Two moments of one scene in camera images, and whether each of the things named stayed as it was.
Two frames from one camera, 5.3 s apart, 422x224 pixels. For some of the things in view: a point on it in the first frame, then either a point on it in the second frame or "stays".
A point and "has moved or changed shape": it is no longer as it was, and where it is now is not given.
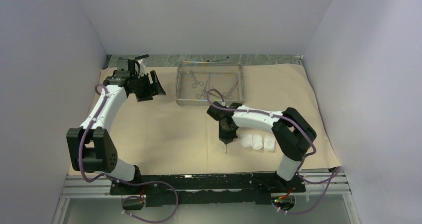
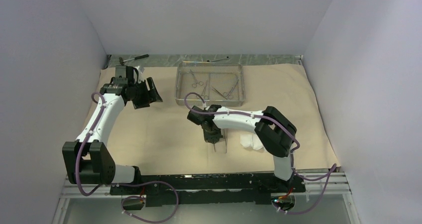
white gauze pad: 246,140 stays
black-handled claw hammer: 138,57 stays
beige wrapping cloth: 163,138 stays
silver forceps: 206,91 has moved or changed shape
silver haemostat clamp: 228,95 stays
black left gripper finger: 144,97 to 142,104
